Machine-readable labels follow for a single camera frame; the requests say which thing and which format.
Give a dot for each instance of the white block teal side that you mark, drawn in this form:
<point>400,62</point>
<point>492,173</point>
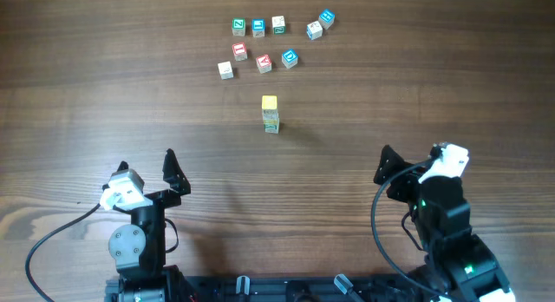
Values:
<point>272,126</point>

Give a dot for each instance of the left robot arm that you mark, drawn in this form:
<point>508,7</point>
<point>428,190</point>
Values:
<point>139,247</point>

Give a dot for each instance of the yellow top block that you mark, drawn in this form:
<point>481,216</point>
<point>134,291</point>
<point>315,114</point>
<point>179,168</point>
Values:
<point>269,103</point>

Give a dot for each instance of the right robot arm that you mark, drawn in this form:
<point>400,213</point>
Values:
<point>458,266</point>

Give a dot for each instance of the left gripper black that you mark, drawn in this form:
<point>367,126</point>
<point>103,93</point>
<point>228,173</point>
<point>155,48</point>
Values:
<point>177,184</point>

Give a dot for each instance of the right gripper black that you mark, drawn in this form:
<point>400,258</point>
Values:
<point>406,180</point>

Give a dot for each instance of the plain block green side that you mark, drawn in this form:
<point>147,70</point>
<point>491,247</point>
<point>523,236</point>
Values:
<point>278,25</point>

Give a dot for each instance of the yellow sided picture block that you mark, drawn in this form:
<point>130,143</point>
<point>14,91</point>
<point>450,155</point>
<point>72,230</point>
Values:
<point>271,121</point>

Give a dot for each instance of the red A block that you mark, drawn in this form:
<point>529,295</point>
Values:
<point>264,63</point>

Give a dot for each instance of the white block blue side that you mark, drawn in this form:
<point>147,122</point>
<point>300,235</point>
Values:
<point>314,30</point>

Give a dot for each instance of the plain block red side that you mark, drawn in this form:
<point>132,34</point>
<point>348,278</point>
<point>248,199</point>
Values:
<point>225,70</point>

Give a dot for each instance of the red top block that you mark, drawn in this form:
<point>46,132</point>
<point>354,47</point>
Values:
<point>239,51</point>

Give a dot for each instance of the blue top block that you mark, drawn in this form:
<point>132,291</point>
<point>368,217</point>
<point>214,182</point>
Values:
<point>258,27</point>

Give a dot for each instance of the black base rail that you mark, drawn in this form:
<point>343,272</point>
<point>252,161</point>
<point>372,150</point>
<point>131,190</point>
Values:
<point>299,289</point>

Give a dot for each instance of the green N block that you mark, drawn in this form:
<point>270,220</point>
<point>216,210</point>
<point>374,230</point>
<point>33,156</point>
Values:
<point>238,26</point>

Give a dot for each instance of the blue D block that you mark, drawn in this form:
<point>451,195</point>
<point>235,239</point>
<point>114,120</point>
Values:
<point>289,58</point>

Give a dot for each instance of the blue block far right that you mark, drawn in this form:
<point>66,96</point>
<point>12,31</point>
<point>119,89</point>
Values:
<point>326,19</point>

